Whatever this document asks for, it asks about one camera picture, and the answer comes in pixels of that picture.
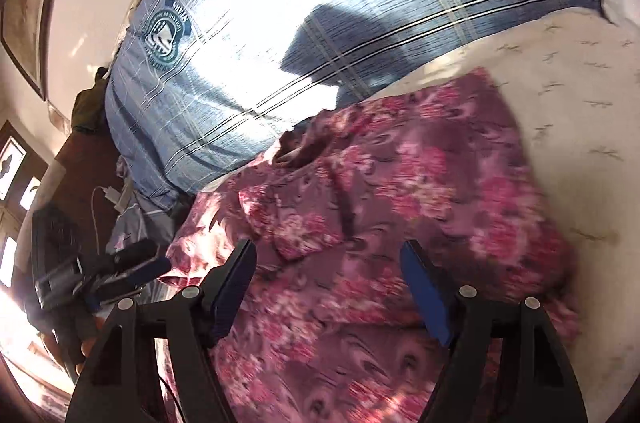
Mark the blue plaid quilt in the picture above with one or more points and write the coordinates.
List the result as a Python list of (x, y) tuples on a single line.
[(310, 23)]

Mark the wooden door with glass panes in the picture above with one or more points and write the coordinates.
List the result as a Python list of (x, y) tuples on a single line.
[(15, 203)]

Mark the pink floral garment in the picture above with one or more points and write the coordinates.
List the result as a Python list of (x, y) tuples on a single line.
[(380, 213)]

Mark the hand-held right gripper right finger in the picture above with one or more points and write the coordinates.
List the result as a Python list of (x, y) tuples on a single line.
[(426, 288)]

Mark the person's left hand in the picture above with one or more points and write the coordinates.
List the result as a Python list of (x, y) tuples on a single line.
[(82, 353)]

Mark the dark green cloth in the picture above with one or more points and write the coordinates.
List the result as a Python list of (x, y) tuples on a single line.
[(90, 103)]

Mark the framed wall picture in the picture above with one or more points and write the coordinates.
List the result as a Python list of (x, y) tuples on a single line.
[(25, 3)]

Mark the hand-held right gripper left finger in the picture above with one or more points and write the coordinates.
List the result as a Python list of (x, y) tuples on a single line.
[(231, 288)]

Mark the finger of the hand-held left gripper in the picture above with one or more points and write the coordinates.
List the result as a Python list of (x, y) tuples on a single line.
[(134, 253), (137, 275)]

